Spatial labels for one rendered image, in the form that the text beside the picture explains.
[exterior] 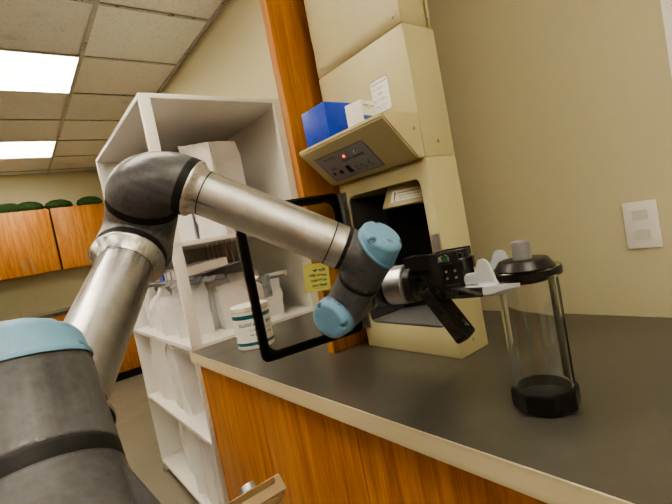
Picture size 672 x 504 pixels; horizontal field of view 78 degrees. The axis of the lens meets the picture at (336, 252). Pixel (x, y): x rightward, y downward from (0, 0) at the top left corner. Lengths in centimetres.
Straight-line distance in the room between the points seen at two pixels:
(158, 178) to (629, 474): 73
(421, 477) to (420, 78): 82
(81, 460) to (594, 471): 55
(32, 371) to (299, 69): 109
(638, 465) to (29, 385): 64
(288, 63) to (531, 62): 67
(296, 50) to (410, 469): 110
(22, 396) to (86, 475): 8
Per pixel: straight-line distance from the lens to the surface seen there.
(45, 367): 40
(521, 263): 70
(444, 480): 82
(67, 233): 588
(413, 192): 107
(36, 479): 35
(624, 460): 68
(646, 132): 124
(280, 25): 134
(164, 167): 70
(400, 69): 105
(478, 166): 142
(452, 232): 102
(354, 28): 117
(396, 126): 94
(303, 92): 129
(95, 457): 37
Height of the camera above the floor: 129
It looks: 3 degrees down
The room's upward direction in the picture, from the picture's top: 11 degrees counter-clockwise
